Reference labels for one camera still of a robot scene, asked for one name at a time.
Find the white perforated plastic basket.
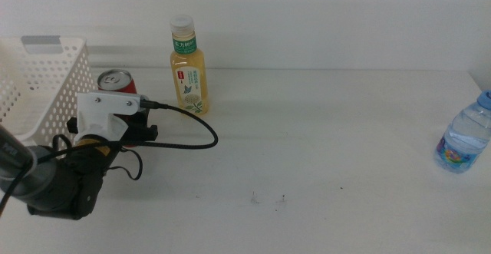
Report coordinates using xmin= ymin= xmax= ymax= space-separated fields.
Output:
xmin=0 ymin=35 xmax=99 ymax=150

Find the red cola can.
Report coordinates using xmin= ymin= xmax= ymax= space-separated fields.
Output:
xmin=97 ymin=68 xmax=139 ymax=148

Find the yellow tea bottle green label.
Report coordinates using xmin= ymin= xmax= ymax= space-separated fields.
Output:
xmin=169 ymin=14 xmax=210 ymax=115

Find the thick black braided cable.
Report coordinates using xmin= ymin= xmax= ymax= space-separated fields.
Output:
xmin=0 ymin=99 xmax=219 ymax=215

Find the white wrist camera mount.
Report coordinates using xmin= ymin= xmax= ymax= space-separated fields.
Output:
xmin=74 ymin=91 xmax=141 ymax=144

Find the thin black cable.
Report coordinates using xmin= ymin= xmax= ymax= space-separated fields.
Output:
xmin=103 ymin=147 xmax=144 ymax=181

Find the clear water bottle blue cap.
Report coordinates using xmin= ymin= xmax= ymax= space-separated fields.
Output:
xmin=433 ymin=89 xmax=491 ymax=174

